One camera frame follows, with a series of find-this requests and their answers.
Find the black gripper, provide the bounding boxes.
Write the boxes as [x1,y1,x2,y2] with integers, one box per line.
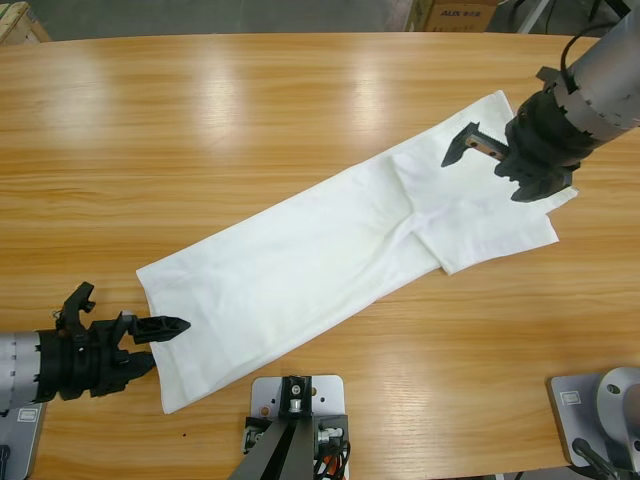
[439,88,599,205]
[33,312,193,403]

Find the white Unitree t-shirt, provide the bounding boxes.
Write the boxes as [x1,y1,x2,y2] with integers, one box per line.
[134,88,577,416]

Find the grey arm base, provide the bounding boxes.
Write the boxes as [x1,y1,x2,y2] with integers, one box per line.
[0,402,47,480]
[545,367,640,474]

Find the AUX cardboard box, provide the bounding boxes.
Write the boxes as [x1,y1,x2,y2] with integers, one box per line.
[423,0,501,32]

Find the wooden crate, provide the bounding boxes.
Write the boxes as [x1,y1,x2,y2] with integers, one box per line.
[0,0,52,44]

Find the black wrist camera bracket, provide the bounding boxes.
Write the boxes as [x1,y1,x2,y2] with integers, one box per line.
[52,282,96,334]
[535,64,574,95]

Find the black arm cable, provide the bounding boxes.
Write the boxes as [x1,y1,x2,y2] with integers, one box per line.
[558,27,611,90]

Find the black corner bracket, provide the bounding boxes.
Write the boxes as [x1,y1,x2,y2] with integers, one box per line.
[242,413,274,455]
[313,412,351,454]

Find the white metal frame leg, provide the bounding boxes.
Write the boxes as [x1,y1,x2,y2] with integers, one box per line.
[514,0,556,35]

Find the dark camera post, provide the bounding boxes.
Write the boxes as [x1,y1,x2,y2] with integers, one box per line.
[233,374,317,480]

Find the white mount plate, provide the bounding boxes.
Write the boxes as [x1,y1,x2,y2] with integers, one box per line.
[249,374,349,420]

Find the red cable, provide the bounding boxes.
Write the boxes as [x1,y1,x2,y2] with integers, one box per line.
[318,449,346,480]

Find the black cable at post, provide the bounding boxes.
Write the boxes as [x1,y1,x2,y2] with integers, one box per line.
[337,438,355,480]

